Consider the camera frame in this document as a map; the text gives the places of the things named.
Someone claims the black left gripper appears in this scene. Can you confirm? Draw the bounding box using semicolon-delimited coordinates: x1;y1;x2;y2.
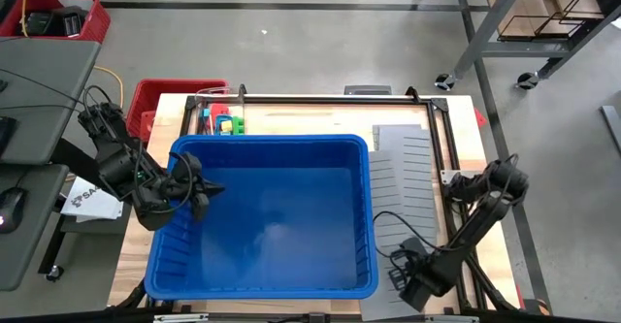
165;150;227;222

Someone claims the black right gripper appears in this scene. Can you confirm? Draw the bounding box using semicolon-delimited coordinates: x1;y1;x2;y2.
388;238;460;313

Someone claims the large blue plastic bin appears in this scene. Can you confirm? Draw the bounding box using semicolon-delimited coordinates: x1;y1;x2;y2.
144;133;380;302

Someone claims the red toy block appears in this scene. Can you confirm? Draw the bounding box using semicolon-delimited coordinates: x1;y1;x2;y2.
209;103;231;135

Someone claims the white printed paper sheet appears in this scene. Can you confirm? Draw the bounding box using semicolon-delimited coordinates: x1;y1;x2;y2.
60;176;125;224

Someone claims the empty red plastic basket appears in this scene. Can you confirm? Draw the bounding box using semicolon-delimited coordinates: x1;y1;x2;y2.
125;78;229;143

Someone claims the grey desk top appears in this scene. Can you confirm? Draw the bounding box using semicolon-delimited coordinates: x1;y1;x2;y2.
0;36;102;167
0;163;70;293

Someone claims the black caster wheel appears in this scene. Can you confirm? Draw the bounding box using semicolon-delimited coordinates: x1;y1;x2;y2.
434;72;458;92
515;71;540;91

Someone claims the black computer mouse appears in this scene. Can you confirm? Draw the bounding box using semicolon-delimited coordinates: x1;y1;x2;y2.
0;186;28;235

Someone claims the red basket with black devices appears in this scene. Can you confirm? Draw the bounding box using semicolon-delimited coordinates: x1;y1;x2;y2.
0;0;112;45

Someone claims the black box device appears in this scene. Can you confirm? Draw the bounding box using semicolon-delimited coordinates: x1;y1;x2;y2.
51;6;89;39

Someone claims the metal rolling cart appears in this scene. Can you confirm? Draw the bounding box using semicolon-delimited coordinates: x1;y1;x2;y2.
453;0;621;80

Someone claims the brown cardboard box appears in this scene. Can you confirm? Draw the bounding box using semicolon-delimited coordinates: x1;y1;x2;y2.
484;0;621;38

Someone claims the grey metal bracket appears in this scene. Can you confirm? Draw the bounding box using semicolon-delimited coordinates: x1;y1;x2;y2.
440;168;470;185

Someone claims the yellow cable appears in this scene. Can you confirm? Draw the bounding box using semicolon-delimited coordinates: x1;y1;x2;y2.
93;64;125;109
18;0;31;39

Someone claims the black wire rack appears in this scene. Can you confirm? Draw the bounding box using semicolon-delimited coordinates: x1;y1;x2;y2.
481;0;621;42

